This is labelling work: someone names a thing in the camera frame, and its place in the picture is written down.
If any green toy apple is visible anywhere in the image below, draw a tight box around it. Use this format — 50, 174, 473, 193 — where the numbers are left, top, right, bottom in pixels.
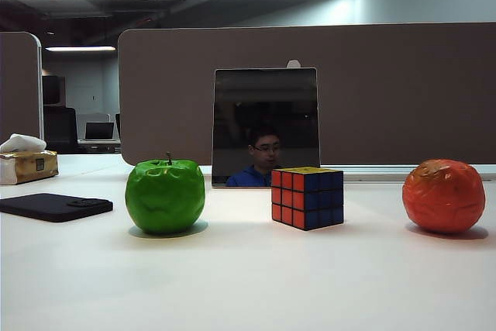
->
124, 151, 206, 236

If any orange toy fruit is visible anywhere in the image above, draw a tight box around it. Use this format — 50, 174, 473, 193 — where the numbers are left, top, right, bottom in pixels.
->
401, 158, 487, 234

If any Rubik's cube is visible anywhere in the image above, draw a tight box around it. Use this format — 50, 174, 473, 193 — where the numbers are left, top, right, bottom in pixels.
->
270, 167, 345, 232

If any rectangular standing mirror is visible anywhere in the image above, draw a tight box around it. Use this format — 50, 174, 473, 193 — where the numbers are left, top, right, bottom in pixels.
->
212, 67, 321, 188

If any wide brown desk partition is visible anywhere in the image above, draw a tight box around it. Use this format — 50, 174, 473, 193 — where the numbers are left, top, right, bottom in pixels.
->
118, 22, 496, 167

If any open laptop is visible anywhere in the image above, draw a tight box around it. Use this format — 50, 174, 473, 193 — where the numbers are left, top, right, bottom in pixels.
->
84, 121, 115, 141

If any black office chair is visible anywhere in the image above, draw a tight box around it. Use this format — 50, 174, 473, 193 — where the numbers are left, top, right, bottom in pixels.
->
43, 105, 88, 153

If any short ceiling light strip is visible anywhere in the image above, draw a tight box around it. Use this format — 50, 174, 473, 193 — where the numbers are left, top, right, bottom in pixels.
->
45, 46, 117, 52

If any dark storage cabinet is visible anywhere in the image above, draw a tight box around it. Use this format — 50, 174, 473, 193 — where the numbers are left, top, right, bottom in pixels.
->
42, 74, 66, 106

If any black smartphone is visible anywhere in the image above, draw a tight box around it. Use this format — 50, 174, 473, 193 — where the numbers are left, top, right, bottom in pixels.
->
0, 192, 114, 223

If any yellow tissue pack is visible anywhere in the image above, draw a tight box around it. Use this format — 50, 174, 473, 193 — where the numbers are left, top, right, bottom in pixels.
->
0, 133, 59, 185

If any narrow brown desk partition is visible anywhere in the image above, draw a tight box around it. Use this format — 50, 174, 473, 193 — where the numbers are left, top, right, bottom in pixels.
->
0, 31, 43, 144

